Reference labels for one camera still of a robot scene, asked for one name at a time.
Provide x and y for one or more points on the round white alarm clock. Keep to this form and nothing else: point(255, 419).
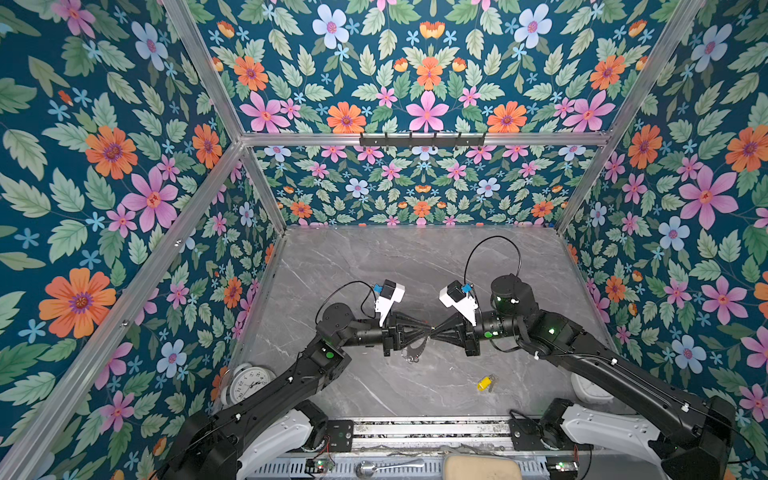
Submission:
point(246, 380)

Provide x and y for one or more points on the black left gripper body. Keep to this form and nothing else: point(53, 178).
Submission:
point(388, 340)

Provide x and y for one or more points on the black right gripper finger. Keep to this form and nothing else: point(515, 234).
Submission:
point(451, 326)
point(451, 338)

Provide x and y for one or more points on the aluminium frame post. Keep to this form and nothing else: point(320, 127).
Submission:
point(180, 15)
point(682, 19)

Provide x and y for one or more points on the aluminium frame post back left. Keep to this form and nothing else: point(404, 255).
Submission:
point(180, 15)

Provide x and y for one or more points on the large keyring with red grip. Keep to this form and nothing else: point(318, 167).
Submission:
point(415, 348)

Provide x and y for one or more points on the aluminium frame post back right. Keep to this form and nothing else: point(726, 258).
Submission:
point(682, 19)

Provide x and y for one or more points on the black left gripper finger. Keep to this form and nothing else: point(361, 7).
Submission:
point(409, 336)
point(407, 321)

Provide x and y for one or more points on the aluminium horizontal back bar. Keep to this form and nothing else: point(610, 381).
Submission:
point(320, 139)

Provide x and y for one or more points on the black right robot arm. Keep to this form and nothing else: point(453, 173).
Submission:
point(686, 436)

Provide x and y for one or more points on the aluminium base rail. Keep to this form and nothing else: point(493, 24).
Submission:
point(296, 433)

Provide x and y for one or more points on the aluminium left diagonal bar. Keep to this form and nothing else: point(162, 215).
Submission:
point(69, 392)

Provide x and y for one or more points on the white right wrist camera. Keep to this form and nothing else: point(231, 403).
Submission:
point(461, 298)

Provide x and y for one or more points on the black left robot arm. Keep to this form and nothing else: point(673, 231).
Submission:
point(216, 446)

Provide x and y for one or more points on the metal spoon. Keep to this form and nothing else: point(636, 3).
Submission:
point(367, 469)

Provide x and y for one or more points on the white square clock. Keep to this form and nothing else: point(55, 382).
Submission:
point(589, 392)

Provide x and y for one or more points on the beige foam pad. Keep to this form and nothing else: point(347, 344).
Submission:
point(471, 467)

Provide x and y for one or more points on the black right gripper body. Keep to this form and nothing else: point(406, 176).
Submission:
point(471, 338)

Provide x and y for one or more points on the black hook rail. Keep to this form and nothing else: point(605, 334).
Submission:
point(408, 140)

